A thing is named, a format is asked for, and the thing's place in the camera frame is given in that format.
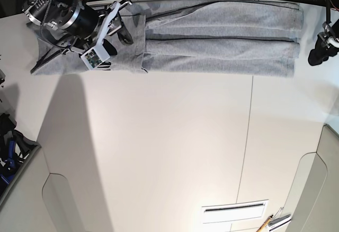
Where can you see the grey T-shirt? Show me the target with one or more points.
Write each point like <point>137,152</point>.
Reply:
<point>210,36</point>

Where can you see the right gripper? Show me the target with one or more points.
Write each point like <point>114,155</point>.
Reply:
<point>85,27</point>

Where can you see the blue and black clutter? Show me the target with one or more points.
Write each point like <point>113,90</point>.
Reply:
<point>15,148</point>

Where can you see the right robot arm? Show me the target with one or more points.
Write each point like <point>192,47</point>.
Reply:
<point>36,11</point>

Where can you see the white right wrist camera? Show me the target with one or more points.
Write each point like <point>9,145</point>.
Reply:
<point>95,58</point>

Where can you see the white slotted vent plate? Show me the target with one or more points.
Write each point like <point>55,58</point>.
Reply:
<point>234,212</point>

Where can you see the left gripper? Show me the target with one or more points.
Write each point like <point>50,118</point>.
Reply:
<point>326,42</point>

